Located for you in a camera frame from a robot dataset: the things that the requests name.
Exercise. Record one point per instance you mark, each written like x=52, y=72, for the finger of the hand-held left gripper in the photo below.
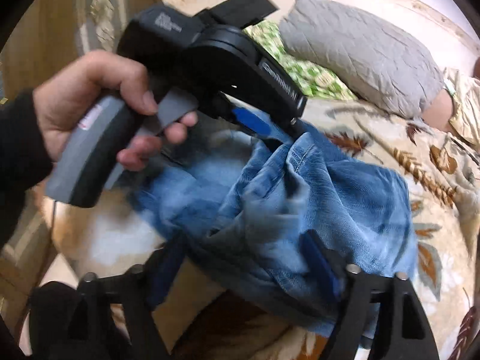
x=251, y=120
x=300, y=129

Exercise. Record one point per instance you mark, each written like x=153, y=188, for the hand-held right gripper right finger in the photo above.
x=318, y=262

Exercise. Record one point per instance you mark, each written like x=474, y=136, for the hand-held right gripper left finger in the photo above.
x=167, y=270

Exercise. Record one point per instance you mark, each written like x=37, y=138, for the blue denim pants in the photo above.
x=318, y=202

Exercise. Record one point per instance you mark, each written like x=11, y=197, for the person's left forearm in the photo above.
x=18, y=150

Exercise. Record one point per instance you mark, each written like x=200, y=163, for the person's left hand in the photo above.
x=93, y=82

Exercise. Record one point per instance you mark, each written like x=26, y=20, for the green checked quilt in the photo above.
x=300, y=71

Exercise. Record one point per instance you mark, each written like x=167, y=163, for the grey pillow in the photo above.
x=356, y=45

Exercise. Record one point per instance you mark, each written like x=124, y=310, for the leaf print blanket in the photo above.
x=431, y=202

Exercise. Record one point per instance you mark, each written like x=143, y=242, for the peach pillow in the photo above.
x=438, y=112

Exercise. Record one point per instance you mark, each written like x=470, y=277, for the cream cloth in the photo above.
x=465, y=101

